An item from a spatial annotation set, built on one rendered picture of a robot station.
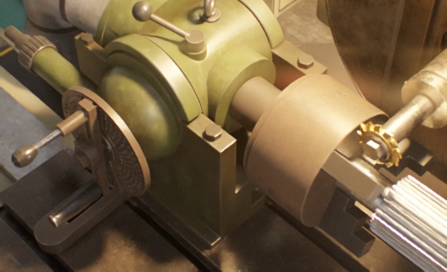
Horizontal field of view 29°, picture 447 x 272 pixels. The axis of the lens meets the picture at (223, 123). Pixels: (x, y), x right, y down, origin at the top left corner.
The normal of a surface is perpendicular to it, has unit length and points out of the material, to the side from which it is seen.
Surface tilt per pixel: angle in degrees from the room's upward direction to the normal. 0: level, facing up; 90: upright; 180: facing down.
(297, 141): 36
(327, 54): 0
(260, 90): 4
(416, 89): 90
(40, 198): 0
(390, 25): 90
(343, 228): 65
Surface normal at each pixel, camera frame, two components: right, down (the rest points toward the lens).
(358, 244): -0.64, 0.22
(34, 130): 0.00, -0.65
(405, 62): -0.71, 0.54
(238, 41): 0.45, -0.15
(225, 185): 0.71, 0.54
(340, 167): -0.40, -0.22
